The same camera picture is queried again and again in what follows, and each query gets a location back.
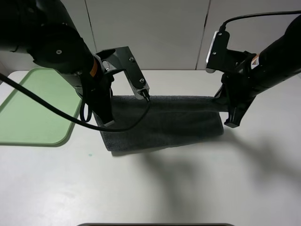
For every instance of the light green plastic tray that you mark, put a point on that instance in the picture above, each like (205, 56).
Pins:
(25, 122)

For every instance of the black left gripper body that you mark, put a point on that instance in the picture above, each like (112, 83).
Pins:
(97, 90)

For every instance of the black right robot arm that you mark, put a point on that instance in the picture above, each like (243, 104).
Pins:
(278, 62)

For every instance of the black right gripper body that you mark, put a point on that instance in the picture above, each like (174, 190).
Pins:
(236, 90)

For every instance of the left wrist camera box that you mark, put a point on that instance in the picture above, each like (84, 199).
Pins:
(122, 60)

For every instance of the grey towel with orange dots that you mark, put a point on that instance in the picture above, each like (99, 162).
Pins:
(171, 121)

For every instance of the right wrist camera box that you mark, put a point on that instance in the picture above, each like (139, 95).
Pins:
(219, 58)

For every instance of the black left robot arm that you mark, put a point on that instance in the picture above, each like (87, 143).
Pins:
(44, 30)

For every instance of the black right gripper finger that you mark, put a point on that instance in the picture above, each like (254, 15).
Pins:
(220, 101)
(236, 112)

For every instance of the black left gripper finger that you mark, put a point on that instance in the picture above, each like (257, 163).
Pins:
(103, 109)

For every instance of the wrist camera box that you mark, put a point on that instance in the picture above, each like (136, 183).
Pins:
(219, 58)
(122, 60)

